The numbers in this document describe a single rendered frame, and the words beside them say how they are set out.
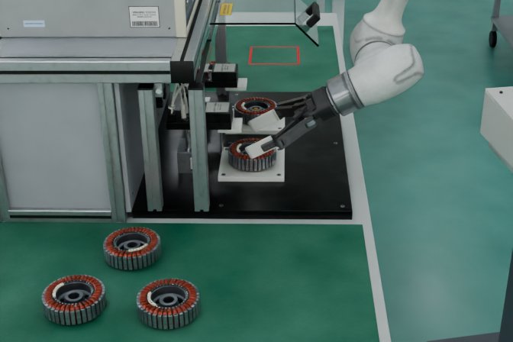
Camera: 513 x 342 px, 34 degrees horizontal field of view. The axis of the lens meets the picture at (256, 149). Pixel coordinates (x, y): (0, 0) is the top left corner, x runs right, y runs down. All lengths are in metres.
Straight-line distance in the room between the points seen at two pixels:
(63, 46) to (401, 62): 0.70
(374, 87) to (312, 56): 0.86
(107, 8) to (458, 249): 1.77
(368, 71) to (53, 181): 0.71
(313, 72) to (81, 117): 1.00
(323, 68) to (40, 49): 1.08
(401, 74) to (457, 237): 1.43
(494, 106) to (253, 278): 0.82
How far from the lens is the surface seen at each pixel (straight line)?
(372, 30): 1.92
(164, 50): 1.67
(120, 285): 1.61
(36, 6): 1.78
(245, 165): 1.89
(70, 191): 1.79
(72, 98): 1.69
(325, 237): 1.72
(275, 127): 2.10
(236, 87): 2.08
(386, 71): 1.80
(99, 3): 1.74
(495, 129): 2.12
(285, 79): 2.48
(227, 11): 2.06
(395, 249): 3.05
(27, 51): 1.73
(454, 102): 4.25
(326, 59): 2.63
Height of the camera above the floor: 1.69
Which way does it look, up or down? 27 degrees down
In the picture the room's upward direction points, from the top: 1 degrees counter-clockwise
